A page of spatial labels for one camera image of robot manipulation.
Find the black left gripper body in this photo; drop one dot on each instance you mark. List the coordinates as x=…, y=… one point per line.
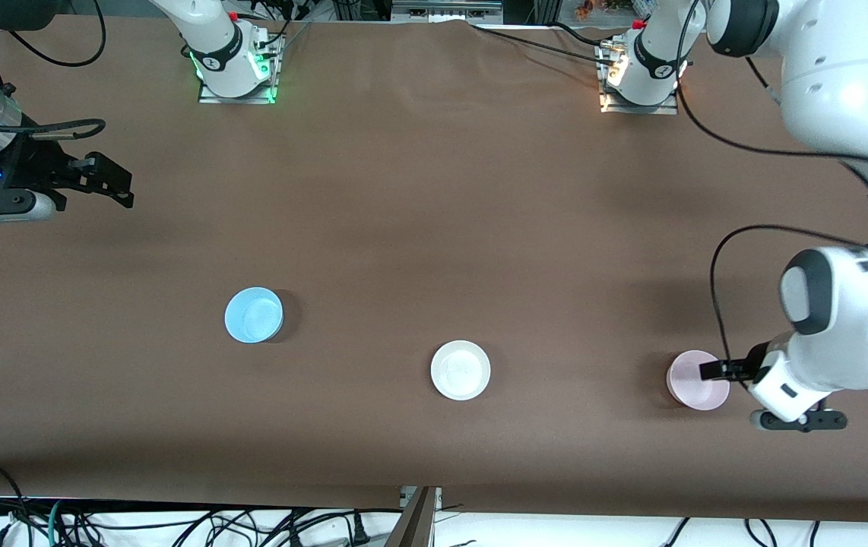
x=747, y=368

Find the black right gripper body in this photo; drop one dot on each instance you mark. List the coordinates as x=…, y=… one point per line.
x=33, y=169

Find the pink bowl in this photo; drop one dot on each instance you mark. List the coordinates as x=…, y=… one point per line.
x=689, y=393

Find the blue bowl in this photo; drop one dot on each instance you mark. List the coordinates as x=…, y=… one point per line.
x=251, y=315

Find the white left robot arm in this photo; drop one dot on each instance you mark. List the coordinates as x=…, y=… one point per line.
x=837, y=91

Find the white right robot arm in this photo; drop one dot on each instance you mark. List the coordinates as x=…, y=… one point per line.
x=210, y=38

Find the white bowl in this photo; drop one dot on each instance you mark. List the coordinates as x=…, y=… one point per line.
x=460, y=370

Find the brown table cover sheet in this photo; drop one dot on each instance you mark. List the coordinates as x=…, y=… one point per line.
x=403, y=228

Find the grey power strip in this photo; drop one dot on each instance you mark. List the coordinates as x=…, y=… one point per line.
x=445, y=7

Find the orange toy item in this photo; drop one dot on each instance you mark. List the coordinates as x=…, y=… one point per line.
x=601, y=7

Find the black power plug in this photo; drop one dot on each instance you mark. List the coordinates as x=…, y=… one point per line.
x=359, y=529

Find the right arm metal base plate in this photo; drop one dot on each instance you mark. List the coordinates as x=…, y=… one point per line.
x=240, y=99

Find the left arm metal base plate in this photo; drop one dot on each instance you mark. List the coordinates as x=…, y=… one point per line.
x=635, y=108

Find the aluminium frame profile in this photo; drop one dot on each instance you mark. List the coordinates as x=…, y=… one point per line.
x=362, y=9
x=546, y=9

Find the grey metal frame beam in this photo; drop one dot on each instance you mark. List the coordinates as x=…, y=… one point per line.
x=415, y=524

